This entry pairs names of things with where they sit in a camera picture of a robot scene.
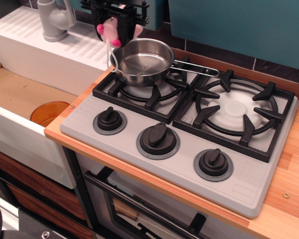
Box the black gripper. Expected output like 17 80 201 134
90 0 149 46

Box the pink stuffed pig toy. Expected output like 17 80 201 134
96 16 143 73

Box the black robot base with bolt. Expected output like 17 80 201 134
0 207 69 239

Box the stainless steel pan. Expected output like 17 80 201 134
110 38 220 87

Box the grey toy faucet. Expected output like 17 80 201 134
37 0 76 42

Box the black left burner grate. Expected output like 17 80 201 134
92 57 197 124

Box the black burner grate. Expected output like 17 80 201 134
172 70 296 163
92 57 197 124

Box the white toy sink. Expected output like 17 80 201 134
0 6 108 189

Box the black left stove knob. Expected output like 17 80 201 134
93 107 128 135

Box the black stove knob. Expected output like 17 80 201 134
93 107 128 135
193 148 234 182
136 122 180 160

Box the orange plastic sink drain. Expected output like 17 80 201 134
30 101 70 127

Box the black middle stove knob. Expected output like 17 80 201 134
136 122 180 160

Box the grey toy stove top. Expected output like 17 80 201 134
59 66 299 219

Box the white right burner cap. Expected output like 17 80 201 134
208 89 272 131

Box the black right burner grate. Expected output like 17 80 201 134
172 70 296 163

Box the black right stove knob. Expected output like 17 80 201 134
193 148 234 182

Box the upper wooden drawer front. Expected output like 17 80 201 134
0 152 86 220

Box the wooden drawer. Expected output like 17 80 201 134
0 152 86 220
8 185 93 239

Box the toy oven door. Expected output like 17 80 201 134
82 166 255 239

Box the lower wooden drawer front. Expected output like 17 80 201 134
8 185 93 239

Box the brass screw in countertop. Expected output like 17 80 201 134
283 192 290 199

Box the black oven door handle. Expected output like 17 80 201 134
84 167 206 239

